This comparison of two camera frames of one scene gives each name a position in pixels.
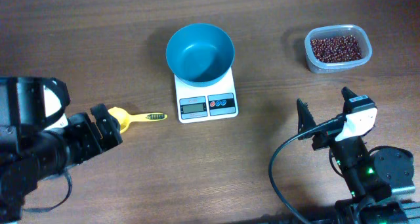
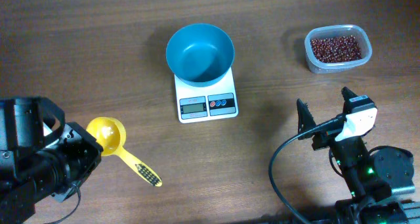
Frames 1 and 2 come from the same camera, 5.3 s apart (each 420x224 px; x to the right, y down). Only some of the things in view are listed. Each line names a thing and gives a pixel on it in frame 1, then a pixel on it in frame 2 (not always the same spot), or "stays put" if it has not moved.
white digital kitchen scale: (198, 103) stays put
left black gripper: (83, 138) → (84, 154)
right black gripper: (325, 140) stays put
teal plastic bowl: (200, 55) stays put
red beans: (336, 49) stays put
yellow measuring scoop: (125, 119) → (111, 134)
